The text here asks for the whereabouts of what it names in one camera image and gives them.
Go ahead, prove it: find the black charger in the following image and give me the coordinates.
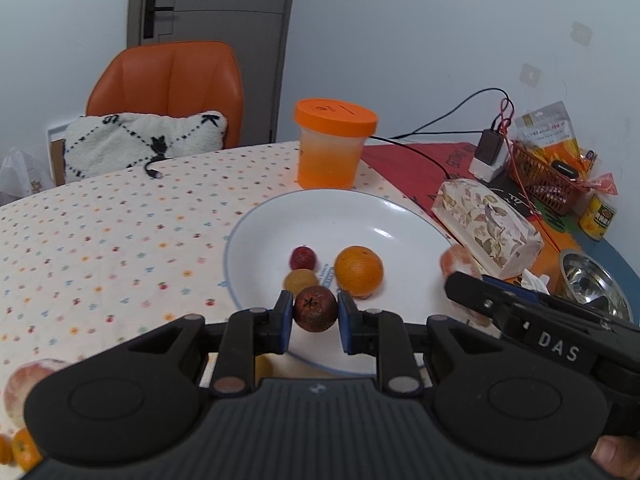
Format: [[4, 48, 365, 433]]
[[474, 130, 507, 165]]

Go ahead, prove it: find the floral dotted tablecloth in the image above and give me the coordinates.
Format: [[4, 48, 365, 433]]
[[0, 141, 501, 461]]

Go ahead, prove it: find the bright red round fruit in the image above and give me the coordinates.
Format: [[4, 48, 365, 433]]
[[290, 246, 317, 271]]

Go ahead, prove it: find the red table mat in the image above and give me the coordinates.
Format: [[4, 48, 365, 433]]
[[360, 141, 506, 211]]

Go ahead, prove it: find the black printed bag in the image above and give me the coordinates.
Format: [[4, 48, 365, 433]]
[[492, 180, 571, 233]]

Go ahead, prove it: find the floral tissue box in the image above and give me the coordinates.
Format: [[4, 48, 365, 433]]
[[432, 178, 545, 281]]

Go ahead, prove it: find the white power strip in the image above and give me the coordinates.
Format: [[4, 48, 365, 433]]
[[469, 157, 508, 181]]

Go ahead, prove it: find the white plate with blue rim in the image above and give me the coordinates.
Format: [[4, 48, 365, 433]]
[[225, 188, 473, 378]]

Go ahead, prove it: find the red candy wrapper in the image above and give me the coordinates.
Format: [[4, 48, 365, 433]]
[[582, 172, 620, 197]]

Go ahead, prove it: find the crumpled white tissue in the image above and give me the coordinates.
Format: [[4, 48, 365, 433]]
[[520, 269, 551, 295]]

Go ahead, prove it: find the white plastic bag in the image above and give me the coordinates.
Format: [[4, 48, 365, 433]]
[[0, 146, 56, 206]]

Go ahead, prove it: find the plastic jar with orange lid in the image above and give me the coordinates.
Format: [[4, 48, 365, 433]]
[[293, 97, 379, 191]]

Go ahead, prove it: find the black power cable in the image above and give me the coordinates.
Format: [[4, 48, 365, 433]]
[[370, 87, 513, 181]]

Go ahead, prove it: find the black door handle lock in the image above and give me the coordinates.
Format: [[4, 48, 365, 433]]
[[141, 0, 175, 38]]

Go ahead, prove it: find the red cable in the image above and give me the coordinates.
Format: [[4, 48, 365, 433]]
[[497, 97, 566, 256]]

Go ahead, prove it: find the orange snack pouch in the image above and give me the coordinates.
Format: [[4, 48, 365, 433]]
[[515, 101, 581, 171]]

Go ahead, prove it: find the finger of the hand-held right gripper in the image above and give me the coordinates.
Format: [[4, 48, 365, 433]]
[[445, 271, 518, 331], [482, 274, 546, 307]]

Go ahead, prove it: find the brown longan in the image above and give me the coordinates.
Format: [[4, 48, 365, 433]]
[[283, 268, 319, 293]]

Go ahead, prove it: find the white framed board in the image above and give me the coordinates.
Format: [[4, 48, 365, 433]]
[[47, 120, 86, 186]]

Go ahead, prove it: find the stainless steel bowl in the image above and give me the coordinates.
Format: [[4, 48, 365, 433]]
[[557, 249, 635, 323]]

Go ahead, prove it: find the orange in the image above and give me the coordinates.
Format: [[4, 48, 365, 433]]
[[11, 427, 45, 472], [334, 245, 385, 297]]

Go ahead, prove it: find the white cushion with black stitching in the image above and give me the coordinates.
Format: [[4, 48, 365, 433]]
[[64, 111, 228, 184]]

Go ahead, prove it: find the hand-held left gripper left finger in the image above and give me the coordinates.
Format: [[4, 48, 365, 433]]
[[127, 290, 296, 398]]

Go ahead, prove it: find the person's right hand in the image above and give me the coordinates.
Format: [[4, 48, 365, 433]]
[[592, 435, 640, 480]]

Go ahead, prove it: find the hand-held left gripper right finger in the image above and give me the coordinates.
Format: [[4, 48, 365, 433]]
[[336, 291, 501, 398]]

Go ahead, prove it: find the dark red round fruit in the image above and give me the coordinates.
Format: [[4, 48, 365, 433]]
[[293, 285, 337, 333]]

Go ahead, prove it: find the yellow tin can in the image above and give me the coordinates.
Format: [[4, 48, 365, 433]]
[[579, 194, 617, 241]]

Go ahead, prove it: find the orange leather chair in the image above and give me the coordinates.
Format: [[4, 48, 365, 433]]
[[86, 41, 245, 151]]

